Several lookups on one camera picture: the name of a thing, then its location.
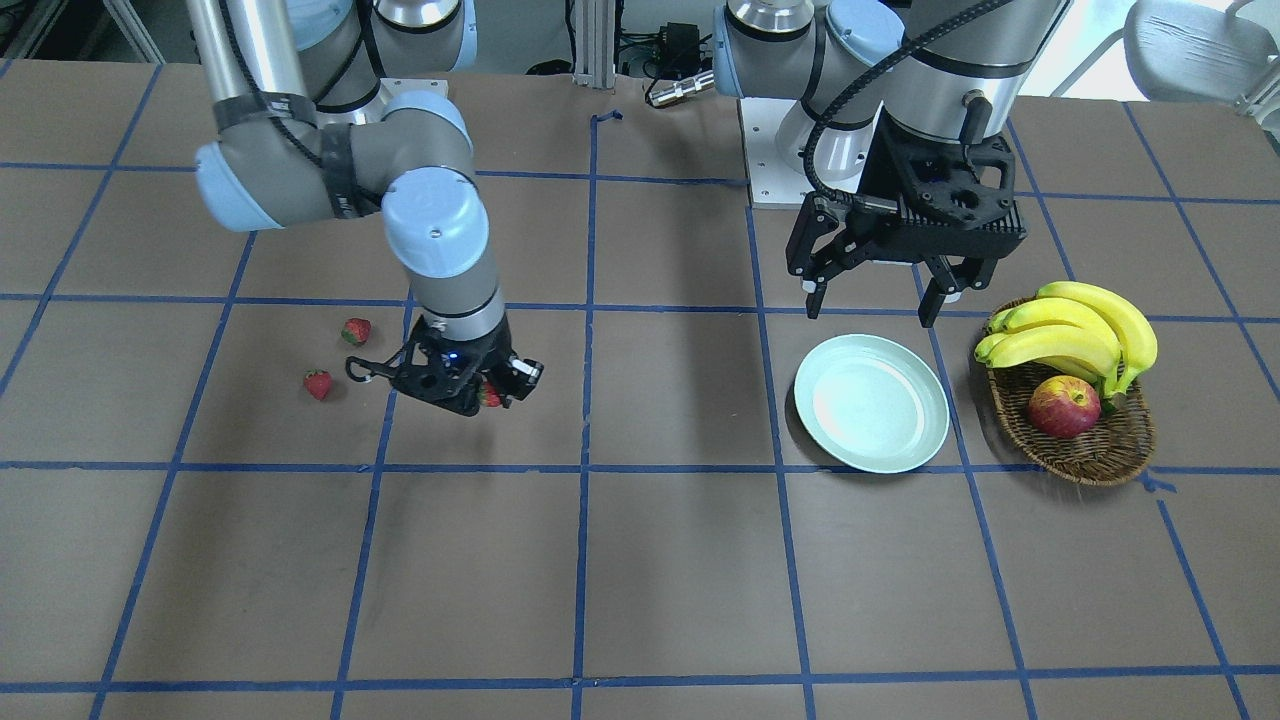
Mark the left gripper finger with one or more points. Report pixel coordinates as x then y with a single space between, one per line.
828 239
948 278

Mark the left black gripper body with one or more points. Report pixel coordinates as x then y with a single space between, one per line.
887 168

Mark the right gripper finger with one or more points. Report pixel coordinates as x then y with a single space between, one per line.
516 378

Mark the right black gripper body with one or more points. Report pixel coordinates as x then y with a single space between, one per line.
492 352

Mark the strawberry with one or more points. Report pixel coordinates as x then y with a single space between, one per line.
356 331
317 383
488 396

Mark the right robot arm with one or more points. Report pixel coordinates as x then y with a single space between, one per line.
323 113

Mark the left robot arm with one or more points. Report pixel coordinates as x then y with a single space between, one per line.
948 71

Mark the light green plate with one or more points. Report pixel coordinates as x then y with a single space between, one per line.
871 403

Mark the yellow banana bunch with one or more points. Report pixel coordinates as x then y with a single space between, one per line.
1078 328

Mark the red apple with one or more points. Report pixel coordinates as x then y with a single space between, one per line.
1064 407

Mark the silver cylindrical connector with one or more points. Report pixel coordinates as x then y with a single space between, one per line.
680 91

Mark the woven wicker basket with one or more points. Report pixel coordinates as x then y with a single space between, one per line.
1114 451

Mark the grey chair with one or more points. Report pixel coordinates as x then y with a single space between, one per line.
1185 51

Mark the aluminium frame post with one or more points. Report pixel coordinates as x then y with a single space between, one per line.
595 31

